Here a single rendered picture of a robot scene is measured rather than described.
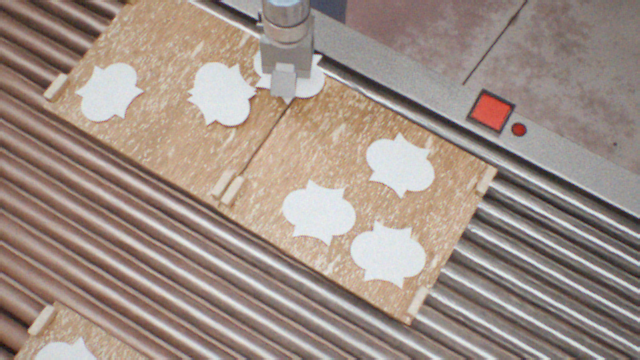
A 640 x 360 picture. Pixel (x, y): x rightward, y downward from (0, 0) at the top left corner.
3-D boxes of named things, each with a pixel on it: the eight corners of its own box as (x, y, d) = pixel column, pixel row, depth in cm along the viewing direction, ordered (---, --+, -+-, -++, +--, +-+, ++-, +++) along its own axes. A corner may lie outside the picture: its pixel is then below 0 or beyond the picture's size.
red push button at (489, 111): (482, 96, 149) (484, 93, 148) (509, 109, 148) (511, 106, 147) (469, 119, 147) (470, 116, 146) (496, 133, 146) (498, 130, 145)
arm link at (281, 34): (307, 32, 113) (254, 26, 113) (307, 47, 117) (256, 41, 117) (313, -9, 116) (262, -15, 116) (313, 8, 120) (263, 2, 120)
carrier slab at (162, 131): (147, -17, 157) (146, -22, 156) (312, 70, 150) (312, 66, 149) (45, 109, 146) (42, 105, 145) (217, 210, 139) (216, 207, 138)
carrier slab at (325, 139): (315, 73, 150) (315, 69, 148) (496, 172, 143) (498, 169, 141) (217, 212, 139) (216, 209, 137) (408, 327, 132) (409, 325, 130)
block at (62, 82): (64, 78, 147) (60, 71, 144) (72, 83, 146) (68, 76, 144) (46, 101, 145) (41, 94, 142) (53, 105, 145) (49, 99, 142)
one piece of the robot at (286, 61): (248, 57, 113) (255, 105, 129) (306, 64, 113) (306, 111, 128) (260, -8, 118) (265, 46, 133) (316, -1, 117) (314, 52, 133)
